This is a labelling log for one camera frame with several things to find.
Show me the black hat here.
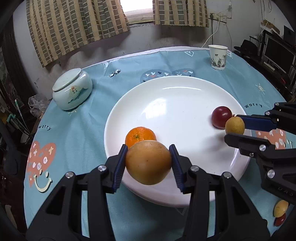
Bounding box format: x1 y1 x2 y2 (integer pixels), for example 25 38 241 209
234 40 258 56

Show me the plastic bag of fruit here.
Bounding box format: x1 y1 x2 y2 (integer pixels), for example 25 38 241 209
28 93 50 119

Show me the white power cable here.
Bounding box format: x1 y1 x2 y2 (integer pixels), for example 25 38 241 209
201 19 220 48

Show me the white round plate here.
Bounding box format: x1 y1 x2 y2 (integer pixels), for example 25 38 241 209
104 75 253 208

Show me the pale green lidded jar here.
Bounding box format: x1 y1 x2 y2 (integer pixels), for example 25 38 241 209
52 68 93 110

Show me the teal broom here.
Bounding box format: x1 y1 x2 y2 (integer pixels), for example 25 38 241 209
6 99 31 137

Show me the pale yellow apple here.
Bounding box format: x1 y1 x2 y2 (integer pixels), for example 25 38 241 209
273 200 289 218

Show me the small yellow fruit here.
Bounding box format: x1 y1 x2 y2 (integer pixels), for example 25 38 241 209
225 116 245 135

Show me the left checked curtain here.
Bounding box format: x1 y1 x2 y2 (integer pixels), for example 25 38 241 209
25 0 131 68

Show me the blue patterned tablecloth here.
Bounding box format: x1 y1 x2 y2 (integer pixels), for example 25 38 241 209
24 47 286 240

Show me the patterned paper cup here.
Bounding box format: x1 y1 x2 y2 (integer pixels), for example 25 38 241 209
208 45 228 70

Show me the orange mandarin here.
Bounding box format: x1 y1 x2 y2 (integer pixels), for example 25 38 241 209
125 126 157 148

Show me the computer monitor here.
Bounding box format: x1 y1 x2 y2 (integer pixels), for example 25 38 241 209
264 37 295 74

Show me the wall power socket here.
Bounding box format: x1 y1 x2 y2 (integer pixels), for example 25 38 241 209
210 13 227 23

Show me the small red plum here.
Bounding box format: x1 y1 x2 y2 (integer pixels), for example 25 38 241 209
274 213 286 227

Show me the right checked curtain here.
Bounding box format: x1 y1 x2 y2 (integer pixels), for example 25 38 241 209
152 0 209 27

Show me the checked curtain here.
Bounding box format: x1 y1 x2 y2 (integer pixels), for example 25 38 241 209
152 0 209 27
25 0 131 68

